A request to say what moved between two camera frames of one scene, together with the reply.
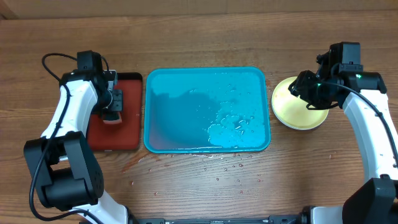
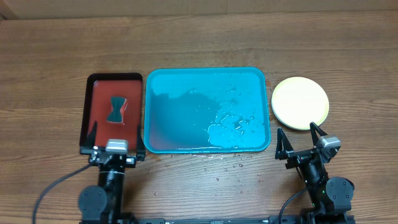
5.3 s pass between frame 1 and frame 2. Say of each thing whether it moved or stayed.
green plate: stayed
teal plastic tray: stayed
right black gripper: moved
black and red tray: stayed
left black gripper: moved
